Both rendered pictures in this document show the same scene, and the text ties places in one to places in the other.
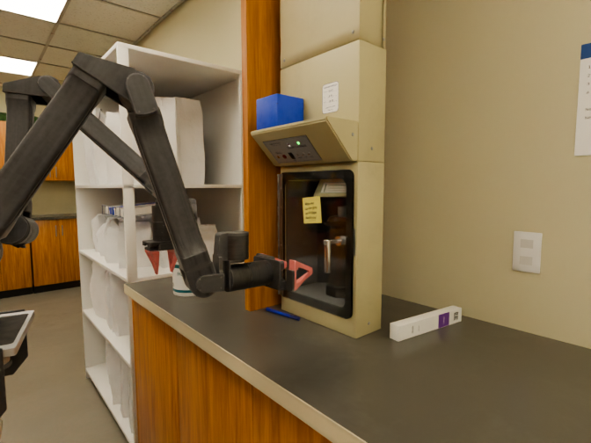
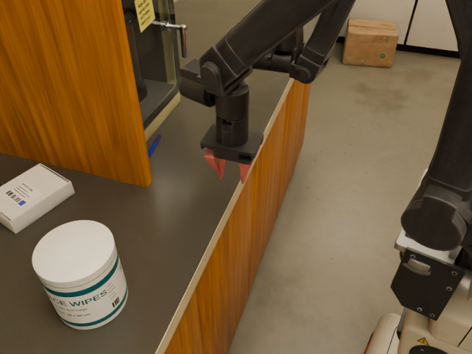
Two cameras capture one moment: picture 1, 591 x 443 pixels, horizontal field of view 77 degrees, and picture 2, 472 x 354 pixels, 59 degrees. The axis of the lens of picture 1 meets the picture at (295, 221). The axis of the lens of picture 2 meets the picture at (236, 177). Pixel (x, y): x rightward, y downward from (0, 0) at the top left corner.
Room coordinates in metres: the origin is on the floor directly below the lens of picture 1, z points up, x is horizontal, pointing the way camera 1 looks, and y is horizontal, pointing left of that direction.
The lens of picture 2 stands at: (1.40, 0.92, 1.63)
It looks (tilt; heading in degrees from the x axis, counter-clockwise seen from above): 41 degrees down; 239
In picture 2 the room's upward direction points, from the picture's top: straight up
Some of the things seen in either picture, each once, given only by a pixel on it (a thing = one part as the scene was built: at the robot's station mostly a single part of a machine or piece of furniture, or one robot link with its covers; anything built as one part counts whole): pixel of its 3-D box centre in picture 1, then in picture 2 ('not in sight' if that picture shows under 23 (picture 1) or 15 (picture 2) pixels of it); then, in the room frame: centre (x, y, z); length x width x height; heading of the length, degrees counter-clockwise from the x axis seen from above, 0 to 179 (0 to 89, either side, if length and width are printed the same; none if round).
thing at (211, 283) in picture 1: (220, 259); (295, 49); (0.77, 0.16, 1.19); 0.12 x 0.09 x 0.11; 117
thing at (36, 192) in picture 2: not in sight; (28, 196); (1.45, 0.08, 0.96); 0.16 x 0.12 x 0.04; 24
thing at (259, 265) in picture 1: (259, 273); (260, 57); (0.82, 0.08, 1.15); 0.10 x 0.07 x 0.07; 40
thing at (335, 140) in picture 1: (299, 145); not in sight; (1.04, -0.01, 1.46); 0.32 x 0.11 x 0.10; 41
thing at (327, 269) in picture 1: (331, 254); (178, 39); (0.97, -0.10, 1.17); 0.05 x 0.03 x 0.10; 130
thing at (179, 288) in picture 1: (190, 272); (83, 274); (1.40, 0.41, 1.02); 0.13 x 0.13 x 0.15
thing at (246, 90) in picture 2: (164, 213); (229, 97); (1.09, 0.39, 1.27); 0.07 x 0.06 x 0.07; 111
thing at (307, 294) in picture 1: (312, 240); (148, 46); (1.07, -0.05, 1.19); 0.30 x 0.01 x 0.40; 40
